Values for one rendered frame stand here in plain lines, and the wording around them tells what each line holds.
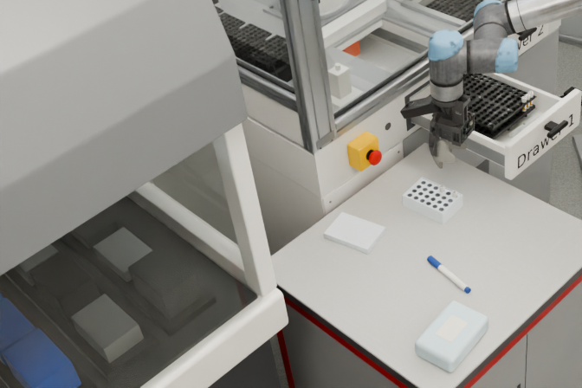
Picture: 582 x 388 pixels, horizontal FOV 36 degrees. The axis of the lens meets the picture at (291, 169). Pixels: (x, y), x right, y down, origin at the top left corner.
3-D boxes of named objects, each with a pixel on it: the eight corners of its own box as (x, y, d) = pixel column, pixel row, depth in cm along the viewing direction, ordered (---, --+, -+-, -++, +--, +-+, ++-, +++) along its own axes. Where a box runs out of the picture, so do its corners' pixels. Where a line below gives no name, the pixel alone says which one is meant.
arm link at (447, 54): (466, 45, 192) (426, 47, 194) (467, 87, 199) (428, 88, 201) (466, 26, 198) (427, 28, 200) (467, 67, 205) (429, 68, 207)
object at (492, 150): (570, 120, 232) (571, 100, 228) (508, 170, 220) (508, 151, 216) (449, 69, 257) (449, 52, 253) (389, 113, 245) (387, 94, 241)
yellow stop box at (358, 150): (382, 159, 229) (380, 137, 224) (363, 173, 226) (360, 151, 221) (368, 151, 232) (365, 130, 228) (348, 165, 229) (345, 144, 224)
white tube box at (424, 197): (462, 205, 223) (462, 194, 221) (443, 224, 219) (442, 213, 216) (422, 188, 230) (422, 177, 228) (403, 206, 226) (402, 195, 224)
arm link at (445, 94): (423, 82, 203) (441, 64, 207) (424, 99, 206) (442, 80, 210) (453, 91, 199) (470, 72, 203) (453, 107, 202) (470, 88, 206)
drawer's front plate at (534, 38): (548, 34, 267) (549, 2, 260) (487, 79, 253) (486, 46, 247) (543, 32, 268) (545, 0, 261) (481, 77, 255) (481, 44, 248)
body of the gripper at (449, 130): (460, 150, 208) (458, 107, 201) (427, 139, 213) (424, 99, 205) (475, 132, 213) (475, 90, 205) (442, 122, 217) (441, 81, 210)
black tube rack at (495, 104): (534, 115, 235) (535, 95, 230) (492, 149, 227) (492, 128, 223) (468, 87, 249) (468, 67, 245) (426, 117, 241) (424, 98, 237)
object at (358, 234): (385, 231, 220) (385, 227, 219) (367, 254, 215) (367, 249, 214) (342, 216, 226) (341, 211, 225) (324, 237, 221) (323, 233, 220)
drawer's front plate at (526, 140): (579, 124, 232) (582, 89, 225) (510, 181, 219) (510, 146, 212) (573, 121, 233) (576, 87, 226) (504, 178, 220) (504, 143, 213)
